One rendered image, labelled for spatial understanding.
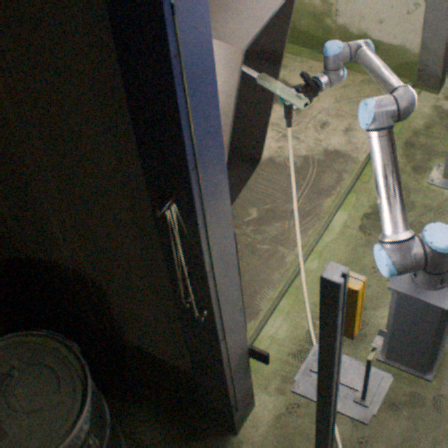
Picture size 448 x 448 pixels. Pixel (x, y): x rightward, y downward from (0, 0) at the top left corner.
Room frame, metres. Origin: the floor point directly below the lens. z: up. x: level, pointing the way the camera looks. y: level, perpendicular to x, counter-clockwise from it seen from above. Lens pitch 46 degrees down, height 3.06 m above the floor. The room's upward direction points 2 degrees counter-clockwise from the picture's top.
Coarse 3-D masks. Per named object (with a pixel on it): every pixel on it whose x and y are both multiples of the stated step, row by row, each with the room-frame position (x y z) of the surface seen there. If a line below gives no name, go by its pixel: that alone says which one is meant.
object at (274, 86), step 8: (248, 72) 2.63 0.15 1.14; (256, 72) 2.61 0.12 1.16; (264, 80) 2.53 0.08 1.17; (272, 80) 2.52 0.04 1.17; (272, 88) 2.48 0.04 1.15; (280, 88) 2.46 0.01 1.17; (288, 88) 2.46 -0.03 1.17; (288, 96) 2.41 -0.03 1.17; (296, 96) 2.39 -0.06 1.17; (288, 104) 2.42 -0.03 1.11; (296, 104) 2.37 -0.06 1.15; (288, 112) 2.42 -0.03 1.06; (288, 120) 2.43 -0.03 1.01
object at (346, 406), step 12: (312, 360) 1.29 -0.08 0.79; (348, 360) 1.29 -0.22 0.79; (312, 372) 1.24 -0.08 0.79; (384, 372) 1.23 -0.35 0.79; (300, 384) 1.19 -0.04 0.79; (312, 384) 1.19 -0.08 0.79; (384, 384) 1.18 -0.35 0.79; (312, 396) 1.14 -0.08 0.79; (348, 396) 1.14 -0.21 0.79; (348, 408) 1.09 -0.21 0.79; (360, 408) 1.09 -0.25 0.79; (372, 408) 1.08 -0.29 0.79; (360, 420) 1.04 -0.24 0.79
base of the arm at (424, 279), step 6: (414, 276) 1.76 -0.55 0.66; (420, 276) 1.74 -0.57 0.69; (426, 276) 1.73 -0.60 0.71; (432, 276) 1.72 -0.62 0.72; (438, 276) 1.72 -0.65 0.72; (444, 276) 1.72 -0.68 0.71; (414, 282) 1.75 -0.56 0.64; (420, 282) 1.73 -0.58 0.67; (426, 282) 1.72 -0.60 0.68; (432, 282) 1.71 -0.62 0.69; (438, 282) 1.71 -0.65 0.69; (444, 282) 1.71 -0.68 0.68; (426, 288) 1.71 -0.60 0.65; (432, 288) 1.70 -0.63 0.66; (438, 288) 1.70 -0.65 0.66
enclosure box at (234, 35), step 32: (224, 0) 2.40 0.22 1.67; (256, 0) 2.42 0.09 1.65; (288, 0) 2.67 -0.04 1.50; (224, 32) 2.19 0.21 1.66; (256, 32) 2.21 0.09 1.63; (288, 32) 2.66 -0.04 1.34; (224, 64) 2.13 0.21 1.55; (256, 64) 2.74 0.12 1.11; (224, 96) 2.13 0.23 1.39; (256, 96) 2.74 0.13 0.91; (224, 128) 2.14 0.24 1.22; (256, 128) 2.75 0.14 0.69; (256, 160) 2.74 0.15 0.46
